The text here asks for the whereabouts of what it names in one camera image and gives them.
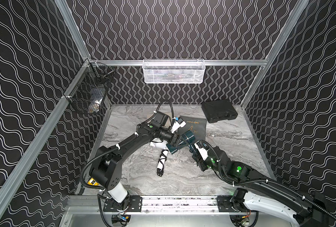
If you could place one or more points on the black wire basket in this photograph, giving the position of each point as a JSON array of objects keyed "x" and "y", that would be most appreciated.
[{"x": 89, "y": 96}]

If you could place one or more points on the grey hair dryer bag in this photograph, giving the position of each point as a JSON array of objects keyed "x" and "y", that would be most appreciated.
[{"x": 196, "y": 125}]

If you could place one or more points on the yellow tape measure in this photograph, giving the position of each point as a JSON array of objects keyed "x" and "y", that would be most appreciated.
[{"x": 92, "y": 182}]

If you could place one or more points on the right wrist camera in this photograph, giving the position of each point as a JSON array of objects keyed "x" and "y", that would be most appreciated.
[{"x": 202, "y": 151}]

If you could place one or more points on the white hair dryer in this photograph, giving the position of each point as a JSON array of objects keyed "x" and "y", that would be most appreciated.
[{"x": 161, "y": 144}]

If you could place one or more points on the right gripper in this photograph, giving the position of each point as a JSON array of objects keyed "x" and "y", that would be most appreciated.
[{"x": 198, "y": 160}]

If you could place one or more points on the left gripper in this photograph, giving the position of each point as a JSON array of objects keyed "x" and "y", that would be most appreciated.
[{"x": 174, "y": 139}]

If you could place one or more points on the beige hair dryer bag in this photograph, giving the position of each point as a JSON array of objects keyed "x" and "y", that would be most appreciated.
[{"x": 149, "y": 117}]

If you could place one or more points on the black plastic case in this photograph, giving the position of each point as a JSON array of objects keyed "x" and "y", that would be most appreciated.
[{"x": 219, "y": 110}]

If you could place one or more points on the white wire basket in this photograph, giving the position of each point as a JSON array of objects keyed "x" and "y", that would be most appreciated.
[{"x": 173, "y": 71}]

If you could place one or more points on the dark green hair dryer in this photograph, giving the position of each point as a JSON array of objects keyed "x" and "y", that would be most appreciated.
[{"x": 187, "y": 139}]

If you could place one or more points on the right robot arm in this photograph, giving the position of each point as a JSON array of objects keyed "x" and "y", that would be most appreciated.
[{"x": 257, "y": 192}]

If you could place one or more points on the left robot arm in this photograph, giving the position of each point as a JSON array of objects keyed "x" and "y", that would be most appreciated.
[{"x": 92, "y": 169}]

